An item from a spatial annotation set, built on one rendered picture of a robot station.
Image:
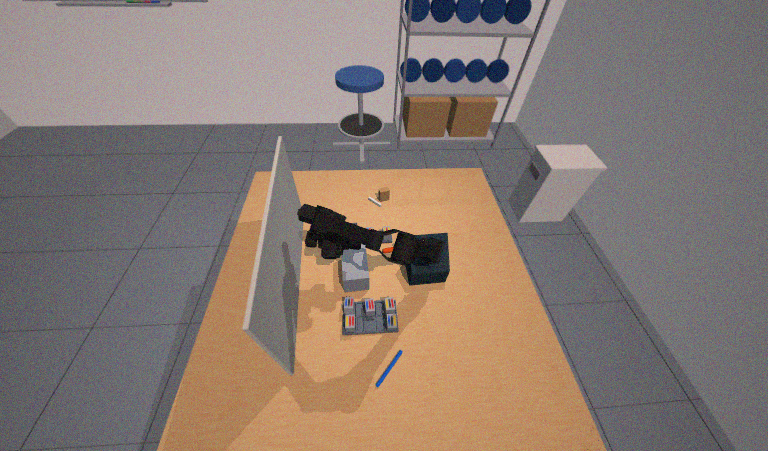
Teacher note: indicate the blue rod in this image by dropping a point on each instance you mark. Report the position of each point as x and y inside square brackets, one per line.
[388, 369]

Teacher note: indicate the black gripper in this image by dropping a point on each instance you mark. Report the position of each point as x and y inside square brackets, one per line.
[311, 241]

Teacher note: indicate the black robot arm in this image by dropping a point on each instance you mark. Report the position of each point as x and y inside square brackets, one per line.
[406, 248]

